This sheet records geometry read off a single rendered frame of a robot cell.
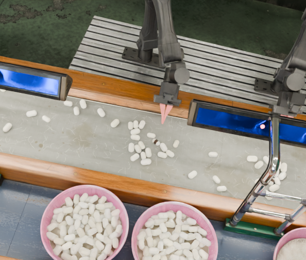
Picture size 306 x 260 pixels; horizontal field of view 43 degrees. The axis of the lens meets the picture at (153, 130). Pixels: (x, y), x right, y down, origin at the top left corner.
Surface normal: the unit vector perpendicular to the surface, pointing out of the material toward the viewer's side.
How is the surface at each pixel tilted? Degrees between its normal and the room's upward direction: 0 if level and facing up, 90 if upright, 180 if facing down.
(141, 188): 0
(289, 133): 58
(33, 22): 0
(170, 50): 41
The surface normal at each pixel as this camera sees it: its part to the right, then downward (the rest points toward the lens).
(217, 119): -0.08, 0.39
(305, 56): -0.04, -0.29
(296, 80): -0.19, 0.06
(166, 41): 0.27, 0.11
